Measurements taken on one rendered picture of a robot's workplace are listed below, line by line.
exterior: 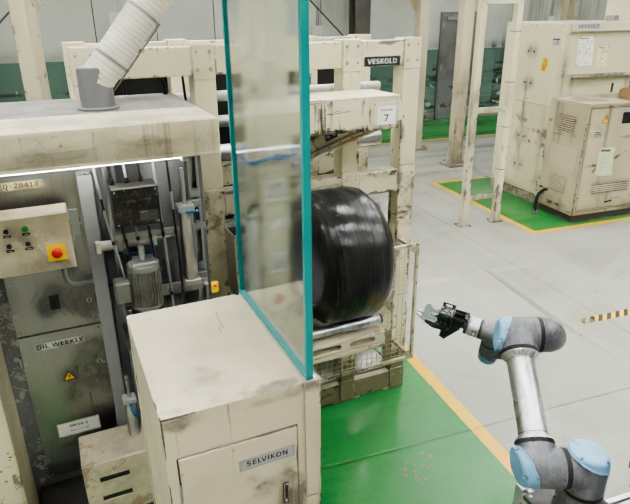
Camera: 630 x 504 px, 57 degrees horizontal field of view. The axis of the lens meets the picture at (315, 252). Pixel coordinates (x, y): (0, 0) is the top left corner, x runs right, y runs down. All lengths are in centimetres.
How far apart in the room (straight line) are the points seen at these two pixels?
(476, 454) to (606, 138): 430
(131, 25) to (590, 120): 515
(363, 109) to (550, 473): 155
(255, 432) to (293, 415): 10
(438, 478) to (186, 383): 186
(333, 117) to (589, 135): 445
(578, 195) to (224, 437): 571
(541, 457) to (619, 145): 538
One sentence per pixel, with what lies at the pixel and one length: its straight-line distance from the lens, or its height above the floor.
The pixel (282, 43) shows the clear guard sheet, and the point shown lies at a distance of 133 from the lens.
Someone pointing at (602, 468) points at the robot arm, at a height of 93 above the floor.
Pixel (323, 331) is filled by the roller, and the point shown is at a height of 91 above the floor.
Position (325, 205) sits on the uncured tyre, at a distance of 226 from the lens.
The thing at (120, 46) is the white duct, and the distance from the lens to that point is 226.
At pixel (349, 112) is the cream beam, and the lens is 254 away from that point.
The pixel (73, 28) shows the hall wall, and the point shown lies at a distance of 1104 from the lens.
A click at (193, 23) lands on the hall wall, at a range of 1116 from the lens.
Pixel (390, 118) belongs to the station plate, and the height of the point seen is 168.
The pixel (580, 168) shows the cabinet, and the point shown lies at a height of 60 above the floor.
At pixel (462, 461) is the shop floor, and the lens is 324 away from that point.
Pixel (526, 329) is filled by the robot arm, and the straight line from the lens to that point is 202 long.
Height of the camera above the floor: 212
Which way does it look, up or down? 22 degrees down
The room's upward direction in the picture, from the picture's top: 1 degrees counter-clockwise
